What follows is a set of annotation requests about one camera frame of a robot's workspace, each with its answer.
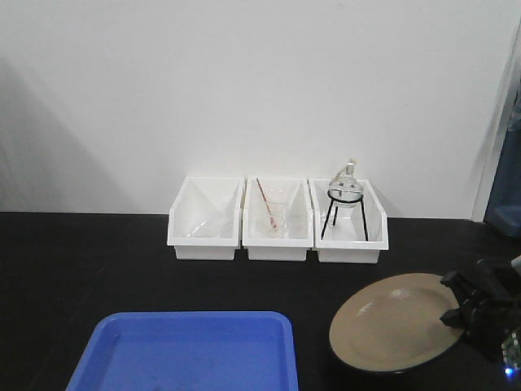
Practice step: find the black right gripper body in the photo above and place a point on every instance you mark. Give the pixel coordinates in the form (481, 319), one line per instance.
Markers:
(496, 314)

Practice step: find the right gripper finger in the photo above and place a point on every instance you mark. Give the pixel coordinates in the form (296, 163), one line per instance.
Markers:
(460, 318)
(461, 288)

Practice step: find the beige plate with black rim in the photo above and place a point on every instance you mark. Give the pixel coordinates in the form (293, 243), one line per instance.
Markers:
(394, 324)

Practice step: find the blue plastic tray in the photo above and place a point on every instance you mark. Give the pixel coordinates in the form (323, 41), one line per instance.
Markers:
(189, 350)

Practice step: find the green circuit board right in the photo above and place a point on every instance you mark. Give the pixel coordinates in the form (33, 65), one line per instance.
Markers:
(510, 350)

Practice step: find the blue container at right edge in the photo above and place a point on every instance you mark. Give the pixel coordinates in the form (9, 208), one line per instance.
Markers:
(503, 211)

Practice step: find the right white storage bin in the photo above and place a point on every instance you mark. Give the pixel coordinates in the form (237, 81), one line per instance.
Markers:
(345, 242)

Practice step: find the white storage bin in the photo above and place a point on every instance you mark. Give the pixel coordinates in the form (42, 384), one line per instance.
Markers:
(205, 220)
(345, 242)
(298, 240)

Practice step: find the round glass flask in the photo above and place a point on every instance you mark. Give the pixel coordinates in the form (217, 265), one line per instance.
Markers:
(344, 188)

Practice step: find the middle white storage bin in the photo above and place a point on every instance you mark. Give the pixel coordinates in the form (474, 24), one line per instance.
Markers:
(298, 240)

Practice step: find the glass beaker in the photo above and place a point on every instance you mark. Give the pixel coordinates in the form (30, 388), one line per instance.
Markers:
(280, 213)

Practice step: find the left white storage bin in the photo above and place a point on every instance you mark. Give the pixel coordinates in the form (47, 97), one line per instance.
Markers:
(205, 220)

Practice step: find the black wire tripod stand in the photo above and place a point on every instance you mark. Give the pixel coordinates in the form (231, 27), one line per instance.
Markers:
(329, 212)

